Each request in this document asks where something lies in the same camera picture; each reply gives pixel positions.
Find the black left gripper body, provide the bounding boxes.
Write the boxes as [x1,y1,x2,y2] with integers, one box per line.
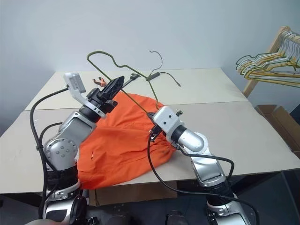
[86,88,119,113]

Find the orange spring clamp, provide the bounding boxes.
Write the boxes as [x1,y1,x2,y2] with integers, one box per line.
[93,76,109,86]

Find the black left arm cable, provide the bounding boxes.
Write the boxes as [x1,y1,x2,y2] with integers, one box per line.
[29,86,71,225]

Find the olive green wire hanger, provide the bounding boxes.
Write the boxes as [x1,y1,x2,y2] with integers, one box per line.
[86,50,182,119]

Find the brown cardboard box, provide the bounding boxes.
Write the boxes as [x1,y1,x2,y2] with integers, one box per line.
[255,104,300,161]

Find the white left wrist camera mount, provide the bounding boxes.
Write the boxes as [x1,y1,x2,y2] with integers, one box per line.
[63,72,107,118]

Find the dark rounded shape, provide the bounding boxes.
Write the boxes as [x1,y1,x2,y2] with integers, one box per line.
[165,209,188,225]

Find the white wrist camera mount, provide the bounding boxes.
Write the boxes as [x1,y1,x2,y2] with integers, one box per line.
[63,72,107,118]
[153,105,184,138]

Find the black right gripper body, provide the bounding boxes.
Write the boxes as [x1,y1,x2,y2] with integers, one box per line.
[149,125,164,143]

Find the wooden clothes rack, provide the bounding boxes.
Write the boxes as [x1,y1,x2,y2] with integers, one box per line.
[242,25,300,97]

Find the cardboard panel under table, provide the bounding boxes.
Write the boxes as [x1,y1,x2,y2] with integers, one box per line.
[88,180,178,207]

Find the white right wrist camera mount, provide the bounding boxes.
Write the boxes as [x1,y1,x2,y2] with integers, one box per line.
[153,105,184,138]

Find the orange shorts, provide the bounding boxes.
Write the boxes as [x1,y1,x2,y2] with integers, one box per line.
[76,92,179,191]

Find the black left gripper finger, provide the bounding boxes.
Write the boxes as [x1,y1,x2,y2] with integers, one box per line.
[120,73,138,90]
[100,75,125,101]

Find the bunch of wire hangers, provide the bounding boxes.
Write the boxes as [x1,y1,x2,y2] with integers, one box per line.
[242,35,300,89]

